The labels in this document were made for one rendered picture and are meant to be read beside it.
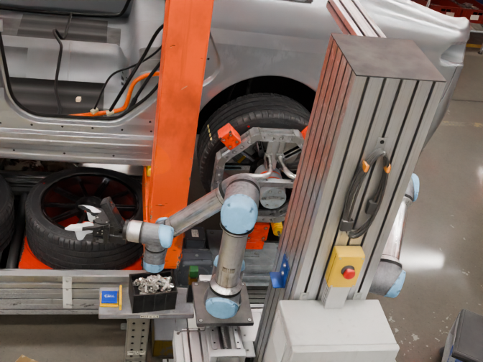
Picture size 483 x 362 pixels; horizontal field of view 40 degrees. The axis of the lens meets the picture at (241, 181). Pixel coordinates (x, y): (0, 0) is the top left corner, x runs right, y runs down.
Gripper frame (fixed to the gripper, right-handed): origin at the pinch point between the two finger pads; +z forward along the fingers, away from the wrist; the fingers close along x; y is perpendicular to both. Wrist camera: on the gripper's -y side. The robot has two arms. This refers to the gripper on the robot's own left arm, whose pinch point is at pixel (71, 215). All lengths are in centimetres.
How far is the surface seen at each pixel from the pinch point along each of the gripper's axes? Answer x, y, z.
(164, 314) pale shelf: 44, 74, -31
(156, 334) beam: 63, 104, -26
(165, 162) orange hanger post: 55, 3, -23
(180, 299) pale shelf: 55, 73, -36
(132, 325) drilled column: 45, 85, -17
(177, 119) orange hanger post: 54, -18, -26
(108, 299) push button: 44, 71, -5
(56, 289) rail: 63, 86, 25
